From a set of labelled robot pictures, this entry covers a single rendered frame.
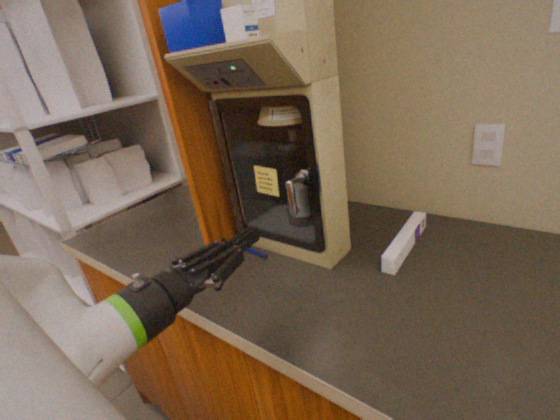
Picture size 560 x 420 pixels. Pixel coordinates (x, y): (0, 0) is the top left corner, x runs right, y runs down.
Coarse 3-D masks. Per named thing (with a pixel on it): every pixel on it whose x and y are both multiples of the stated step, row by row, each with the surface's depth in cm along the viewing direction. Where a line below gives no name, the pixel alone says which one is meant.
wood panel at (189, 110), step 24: (144, 0) 81; (168, 0) 85; (144, 24) 84; (168, 48) 87; (168, 72) 88; (168, 96) 90; (192, 96) 95; (192, 120) 96; (192, 144) 97; (216, 144) 104; (192, 168) 98; (216, 168) 105; (192, 192) 102; (216, 192) 107; (216, 216) 108; (216, 240) 110
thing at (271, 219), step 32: (288, 96) 77; (224, 128) 94; (256, 128) 87; (288, 128) 80; (256, 160) 91; (288, 160) 84; (256, 192) 97; (256, 224) 102; (288, 224) 94; (320, 224) 87
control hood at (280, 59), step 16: (288, 32) 66; (304, 32) 69; (208, 48) 71; (224, 48) 69; (240, 48) 67; (256, 48) 65; (272, 48) 64; (288, 48) 66; (304, 48) 69; (176, 64) 82; (192, 64) 79; (256, 64) 70; (272, 64) 68; (288, 64) 67; (304, 64) 70; (192, 80) 87; (272, 80) 74; (288, 80) 72; (304, 80) 71
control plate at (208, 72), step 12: (240, 60) 71; (192, 72) 83; (204, 72) 81; (216, 72) 79; (228, 72) 77; (240, 72) 75; (252, 72) 74; (204, 84) 86; (240, 84) 80; (252, 84) 78; (264, 84) 77
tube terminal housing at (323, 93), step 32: (224, 0) 78; (288, 0) 69; (320, 0) 71; (320, 32) 73; (320, 64) 75; (224, 96) 90; (256, 96) 84; (320, 96) 76; (320, 128) 78; (320, 160) 80; (320, 192) 84; (288, 256) 101; (320, 256) 93
